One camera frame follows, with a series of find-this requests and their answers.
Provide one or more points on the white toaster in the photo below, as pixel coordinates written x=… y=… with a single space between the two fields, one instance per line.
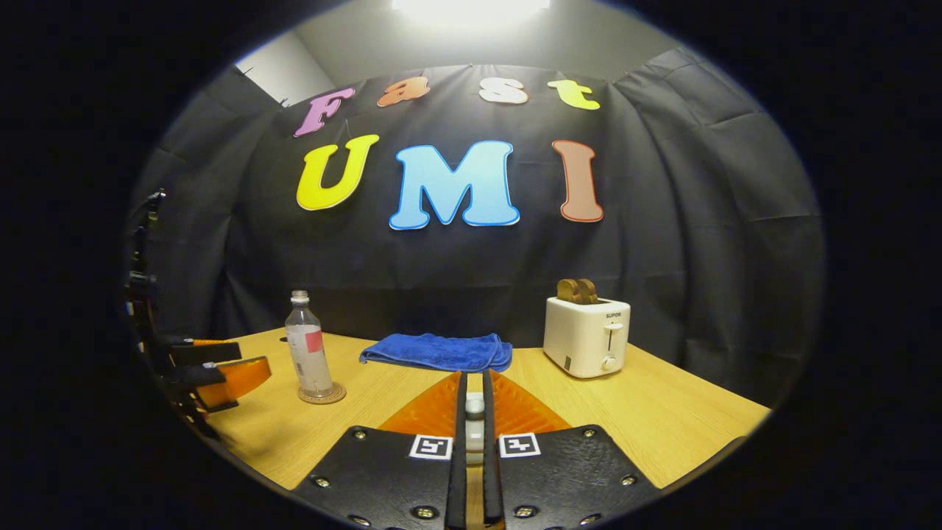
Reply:
x=581 y=338

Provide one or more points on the black backdrop cloth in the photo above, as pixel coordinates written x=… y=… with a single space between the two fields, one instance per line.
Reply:
x=662 y=258

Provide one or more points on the ceiling light panel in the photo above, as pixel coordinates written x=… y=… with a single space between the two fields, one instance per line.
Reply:
x=471 y=9

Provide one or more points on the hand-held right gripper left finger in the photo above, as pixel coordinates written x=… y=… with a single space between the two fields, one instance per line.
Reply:
x=459 y=442

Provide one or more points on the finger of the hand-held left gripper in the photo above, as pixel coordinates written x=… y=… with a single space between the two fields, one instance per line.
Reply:
x=243 y=379
x=206 y=352

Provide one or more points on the brown toast slice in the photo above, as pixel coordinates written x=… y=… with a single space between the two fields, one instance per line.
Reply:
x=567 y=291
x=588 y=291

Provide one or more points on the round woven coaster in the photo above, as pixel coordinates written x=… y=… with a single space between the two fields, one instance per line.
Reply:
x=336 y=396

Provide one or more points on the blue folded towel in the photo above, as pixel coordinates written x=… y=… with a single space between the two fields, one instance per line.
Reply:
x=441 y=352

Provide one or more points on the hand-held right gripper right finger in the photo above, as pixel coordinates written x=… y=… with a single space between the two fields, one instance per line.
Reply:
x=491 y=471

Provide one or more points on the clear plastic water bottle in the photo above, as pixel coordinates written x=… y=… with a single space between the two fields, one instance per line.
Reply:
x=309 y=361

